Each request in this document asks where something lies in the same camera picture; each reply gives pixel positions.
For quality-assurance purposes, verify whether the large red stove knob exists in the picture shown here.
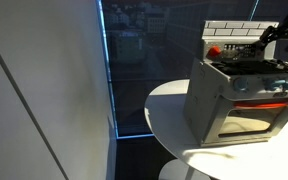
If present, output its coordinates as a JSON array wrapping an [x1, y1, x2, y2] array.
[[206, 45, 223, 60]]

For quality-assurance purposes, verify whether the grey toy stove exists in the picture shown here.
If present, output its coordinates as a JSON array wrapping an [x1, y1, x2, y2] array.
[[183, 20, 288, 148]]

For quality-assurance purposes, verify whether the blue lit window mullion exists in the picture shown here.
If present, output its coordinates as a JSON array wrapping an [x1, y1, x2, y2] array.
[[248, 0, 261, 22]]

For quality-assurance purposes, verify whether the black burner grate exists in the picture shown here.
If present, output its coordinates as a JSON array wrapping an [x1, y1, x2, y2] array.
[[211, 58, 288, 76]]

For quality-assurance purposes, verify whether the black keypad display panel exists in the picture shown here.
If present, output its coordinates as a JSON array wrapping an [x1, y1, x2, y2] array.
[[222, 43, 259, 59]]

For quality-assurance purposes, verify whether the grey oven door with window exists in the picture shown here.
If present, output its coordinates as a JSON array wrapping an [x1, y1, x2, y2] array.
[[204, 96, 288, 147]]

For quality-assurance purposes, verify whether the white round table base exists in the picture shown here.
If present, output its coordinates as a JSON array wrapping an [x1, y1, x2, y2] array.
[[158, 158, 212, 180]]

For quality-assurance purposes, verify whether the red oven door handle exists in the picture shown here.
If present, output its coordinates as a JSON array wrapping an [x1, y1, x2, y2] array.
[[232, 98, 288, 110]]

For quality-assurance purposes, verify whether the blue lit window frame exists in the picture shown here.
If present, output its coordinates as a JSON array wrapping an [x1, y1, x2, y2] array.
[[95, 0, 156, 140]]

